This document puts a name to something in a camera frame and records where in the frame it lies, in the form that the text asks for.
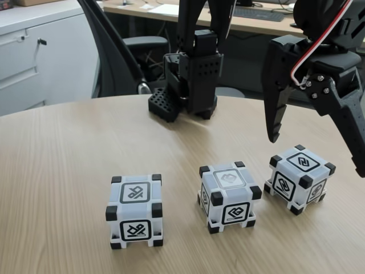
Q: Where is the white cube crossed-loop symbol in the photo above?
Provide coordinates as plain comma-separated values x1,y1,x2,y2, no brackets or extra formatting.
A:
105,173,164,249

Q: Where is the white filing cabinet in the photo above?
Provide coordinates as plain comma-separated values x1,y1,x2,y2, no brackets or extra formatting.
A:
0,5,100,117

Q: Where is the dark office chair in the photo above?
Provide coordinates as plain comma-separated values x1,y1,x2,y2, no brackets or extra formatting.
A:
76,0,266,100

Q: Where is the white paper sheet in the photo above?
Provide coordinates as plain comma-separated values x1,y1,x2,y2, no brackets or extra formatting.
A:
148,3,185,15

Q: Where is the white cube double-diamond symbol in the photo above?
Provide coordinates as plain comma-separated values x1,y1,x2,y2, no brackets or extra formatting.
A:
196,161,263,235

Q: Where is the light wood office desk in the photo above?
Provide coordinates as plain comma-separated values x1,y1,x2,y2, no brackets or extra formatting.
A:
103,0,365,115

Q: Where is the white cube zigzag symbol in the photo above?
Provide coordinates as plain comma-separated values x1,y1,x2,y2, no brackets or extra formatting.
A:
263,144,336,215

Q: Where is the black keyboard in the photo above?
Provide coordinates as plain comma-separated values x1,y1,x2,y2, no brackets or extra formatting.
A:
232,7,286,23

